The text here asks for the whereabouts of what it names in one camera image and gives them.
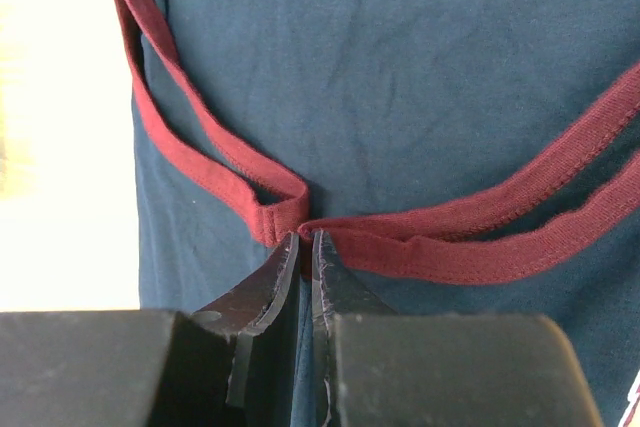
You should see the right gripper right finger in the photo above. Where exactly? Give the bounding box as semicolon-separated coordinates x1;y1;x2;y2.
311;230;397;422

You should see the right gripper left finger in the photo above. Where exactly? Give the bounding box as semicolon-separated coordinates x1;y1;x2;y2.
192;234;300;407

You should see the navy blue tank top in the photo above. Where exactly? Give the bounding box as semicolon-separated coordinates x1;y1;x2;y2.
114;0;639;426

